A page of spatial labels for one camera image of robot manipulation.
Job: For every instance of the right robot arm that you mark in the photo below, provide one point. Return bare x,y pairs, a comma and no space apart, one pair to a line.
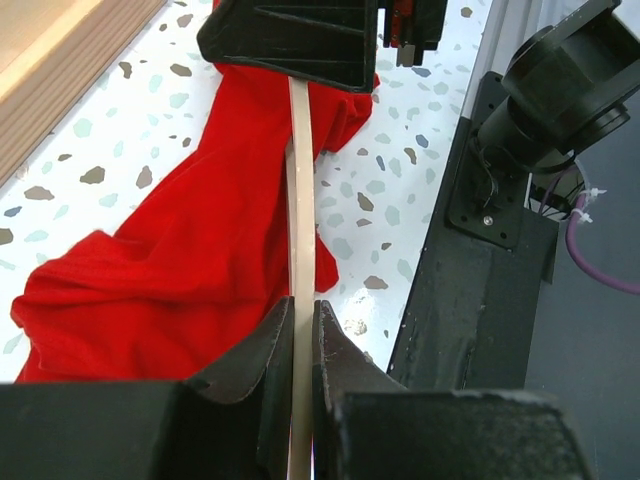
566,86

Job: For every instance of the beige hanger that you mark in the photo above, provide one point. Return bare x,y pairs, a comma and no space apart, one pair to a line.
302,257

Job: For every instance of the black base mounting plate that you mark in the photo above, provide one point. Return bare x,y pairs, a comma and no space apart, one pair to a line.
470,313

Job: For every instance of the wooden clothes rack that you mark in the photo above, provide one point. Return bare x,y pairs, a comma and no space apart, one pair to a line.
51,53

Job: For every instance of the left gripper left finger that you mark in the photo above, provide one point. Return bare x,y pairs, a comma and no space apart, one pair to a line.
229,421

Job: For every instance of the red t shirt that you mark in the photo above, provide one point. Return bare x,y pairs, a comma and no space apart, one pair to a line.
191,272

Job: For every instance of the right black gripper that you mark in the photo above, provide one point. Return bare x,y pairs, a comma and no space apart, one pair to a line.
332,43

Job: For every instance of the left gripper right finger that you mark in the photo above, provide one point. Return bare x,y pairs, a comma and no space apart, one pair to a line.
368,426

